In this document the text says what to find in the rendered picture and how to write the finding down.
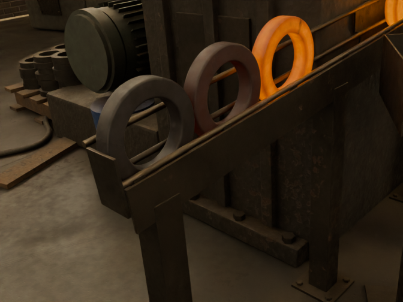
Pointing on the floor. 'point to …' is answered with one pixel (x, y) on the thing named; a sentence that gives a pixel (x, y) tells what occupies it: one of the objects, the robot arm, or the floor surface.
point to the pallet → (42, 80)
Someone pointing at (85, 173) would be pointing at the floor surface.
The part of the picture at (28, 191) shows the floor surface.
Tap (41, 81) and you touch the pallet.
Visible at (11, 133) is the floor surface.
